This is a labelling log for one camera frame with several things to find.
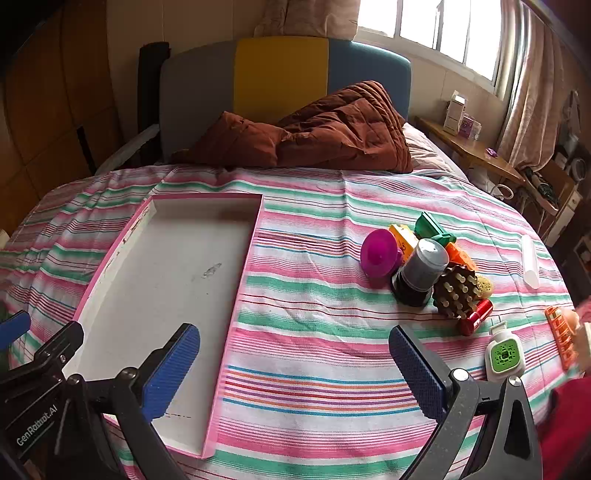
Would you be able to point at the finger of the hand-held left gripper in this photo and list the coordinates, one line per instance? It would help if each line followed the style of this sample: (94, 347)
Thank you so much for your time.
(60, 346)
(14, 328)

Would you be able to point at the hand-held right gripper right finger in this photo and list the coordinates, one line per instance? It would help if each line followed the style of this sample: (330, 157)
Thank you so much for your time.
(415, 364)

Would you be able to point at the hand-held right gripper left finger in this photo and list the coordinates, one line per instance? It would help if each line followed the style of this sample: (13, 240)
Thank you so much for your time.
(171, 369)

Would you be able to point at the brown wooden peg brush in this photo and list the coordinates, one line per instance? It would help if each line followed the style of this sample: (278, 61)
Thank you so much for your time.
(455, 290)

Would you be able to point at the white green plug-in device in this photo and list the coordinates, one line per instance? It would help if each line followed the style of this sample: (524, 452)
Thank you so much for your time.
(503, 355)

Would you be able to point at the pink shallow cardboard tray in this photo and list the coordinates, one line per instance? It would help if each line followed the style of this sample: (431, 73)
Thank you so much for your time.
(175, 277)

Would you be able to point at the yellow carved oval soap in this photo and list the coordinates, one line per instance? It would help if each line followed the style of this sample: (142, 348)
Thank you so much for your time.
(484, 286)

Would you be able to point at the orange dotted building block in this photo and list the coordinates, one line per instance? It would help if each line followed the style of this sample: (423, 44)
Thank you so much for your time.
(457, 254)

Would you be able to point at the yellow plastic clip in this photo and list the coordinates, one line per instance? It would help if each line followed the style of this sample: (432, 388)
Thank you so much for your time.
(400, 235)

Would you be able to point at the green plastic flanged tube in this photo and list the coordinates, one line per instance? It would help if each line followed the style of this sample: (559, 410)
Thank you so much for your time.
(429, 226)

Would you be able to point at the striped pink green bed sheet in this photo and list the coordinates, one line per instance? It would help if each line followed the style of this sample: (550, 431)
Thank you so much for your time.
(323, 323)

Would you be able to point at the orange plastic rack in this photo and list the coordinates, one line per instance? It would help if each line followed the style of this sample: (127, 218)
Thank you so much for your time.
(556, 332)

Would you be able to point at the translucent white plastic tube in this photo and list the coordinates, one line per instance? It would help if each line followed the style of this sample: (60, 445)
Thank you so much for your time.
(529, 263)

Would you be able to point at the peach plastic ball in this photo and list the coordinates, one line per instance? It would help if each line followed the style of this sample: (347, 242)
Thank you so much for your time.
(572, 321)

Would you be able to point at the person's red clothing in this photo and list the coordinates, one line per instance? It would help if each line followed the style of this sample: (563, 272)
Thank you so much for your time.
(570, 424)

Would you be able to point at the wooden wardrobe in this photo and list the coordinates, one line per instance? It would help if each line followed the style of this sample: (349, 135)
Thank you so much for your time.
(46, 115)

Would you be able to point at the pale pink pillow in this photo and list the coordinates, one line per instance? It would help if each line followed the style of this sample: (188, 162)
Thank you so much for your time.
(429, 147)

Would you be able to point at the wooden bedside table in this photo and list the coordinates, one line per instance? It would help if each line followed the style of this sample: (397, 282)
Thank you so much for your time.
(480, 147)

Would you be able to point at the cluttered wooden shelf unit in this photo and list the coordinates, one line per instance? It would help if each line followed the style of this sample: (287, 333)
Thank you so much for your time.
(558, 184)

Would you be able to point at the small purple box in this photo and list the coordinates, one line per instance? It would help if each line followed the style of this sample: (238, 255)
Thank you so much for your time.
(468, 127)

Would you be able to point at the brown quilted duvet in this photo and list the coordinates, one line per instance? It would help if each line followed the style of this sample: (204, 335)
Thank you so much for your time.
(323, 134)

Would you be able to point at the tall white carton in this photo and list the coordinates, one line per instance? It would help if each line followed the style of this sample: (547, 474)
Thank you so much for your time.
(455, 113)

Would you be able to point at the beige patterned side curtain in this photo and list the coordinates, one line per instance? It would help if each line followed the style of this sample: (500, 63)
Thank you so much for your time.
(535, 92)

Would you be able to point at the grey yellow blue headboard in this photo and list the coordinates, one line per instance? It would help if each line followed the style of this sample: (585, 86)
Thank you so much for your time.
(277, 78)

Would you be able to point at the window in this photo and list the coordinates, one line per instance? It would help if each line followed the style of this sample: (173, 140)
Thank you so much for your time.
(415, 23)

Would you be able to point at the beige short curtain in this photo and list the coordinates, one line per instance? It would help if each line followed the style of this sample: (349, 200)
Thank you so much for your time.
(314, 14)

